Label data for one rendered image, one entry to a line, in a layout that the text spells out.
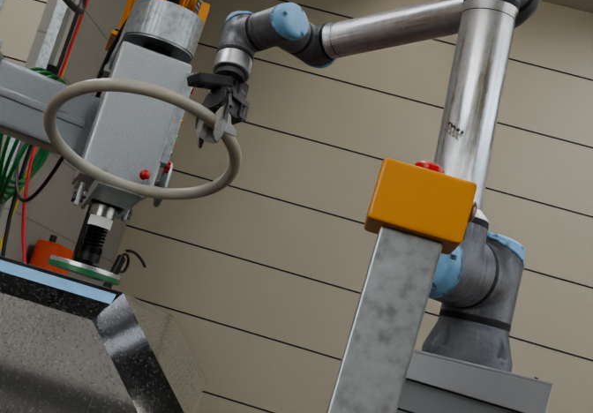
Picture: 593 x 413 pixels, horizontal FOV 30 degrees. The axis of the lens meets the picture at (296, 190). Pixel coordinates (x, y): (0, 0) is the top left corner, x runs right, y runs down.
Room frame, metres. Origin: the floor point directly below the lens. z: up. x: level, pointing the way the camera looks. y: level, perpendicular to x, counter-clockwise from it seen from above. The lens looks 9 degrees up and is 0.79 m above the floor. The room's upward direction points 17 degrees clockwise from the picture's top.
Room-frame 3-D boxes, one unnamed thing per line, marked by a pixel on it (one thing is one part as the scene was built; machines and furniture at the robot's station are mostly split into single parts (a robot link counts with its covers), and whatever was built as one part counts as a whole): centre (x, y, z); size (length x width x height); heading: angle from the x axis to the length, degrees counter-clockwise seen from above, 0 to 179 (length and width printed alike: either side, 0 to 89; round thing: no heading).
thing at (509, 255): (2.31, -0.43, 1.10); 0.17 x 0.15 x 0.18; 140
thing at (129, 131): (3.38, 0.55, 1.36); 0.36 x 0.22 x 0.45; 12
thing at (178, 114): (3.26, 0.41, 1.41); 0.08 x 0.03 x 0.28; 12
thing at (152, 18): (3.64, 0.61, 1.66); 0.96 x 0.25 x 0.17; 12
